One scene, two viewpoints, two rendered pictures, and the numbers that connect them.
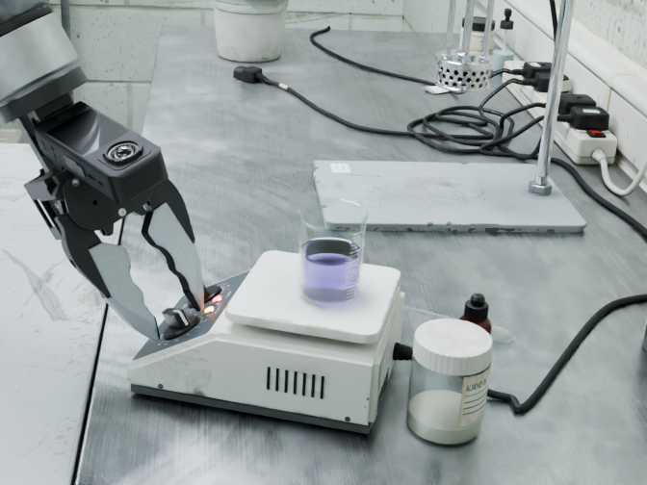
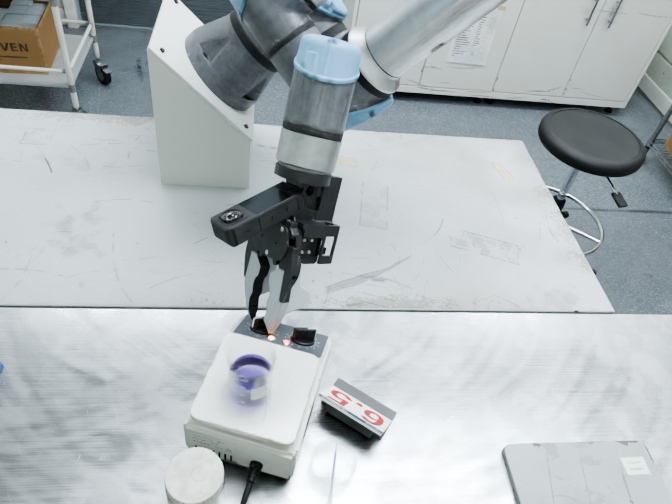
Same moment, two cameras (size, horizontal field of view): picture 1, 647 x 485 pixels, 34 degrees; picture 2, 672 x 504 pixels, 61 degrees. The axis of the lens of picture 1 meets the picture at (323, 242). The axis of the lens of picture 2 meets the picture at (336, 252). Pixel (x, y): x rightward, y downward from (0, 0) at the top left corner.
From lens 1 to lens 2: 86 cm
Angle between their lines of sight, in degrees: 69
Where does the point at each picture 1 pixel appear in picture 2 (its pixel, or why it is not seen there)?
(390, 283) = (267, 433)
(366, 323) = (204, 410)
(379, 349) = (204, 430)
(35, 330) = (313, 280)
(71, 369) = not seen: hidden behind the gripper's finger
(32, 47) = (284, 143)
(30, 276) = (377, 271)
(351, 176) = (618, 475)
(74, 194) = not seen: hidden behind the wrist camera
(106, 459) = (184, 319)
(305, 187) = (588, 436)
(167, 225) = (276, 280)
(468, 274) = not seen: outside the picture
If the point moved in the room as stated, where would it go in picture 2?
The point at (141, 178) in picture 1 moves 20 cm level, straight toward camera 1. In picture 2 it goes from (217, 231) to (27, 234)
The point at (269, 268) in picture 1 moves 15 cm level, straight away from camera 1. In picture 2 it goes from (289, 357) to (411, 363)
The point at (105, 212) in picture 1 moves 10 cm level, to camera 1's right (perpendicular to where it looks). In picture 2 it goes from (262, 243) to (251, 305)
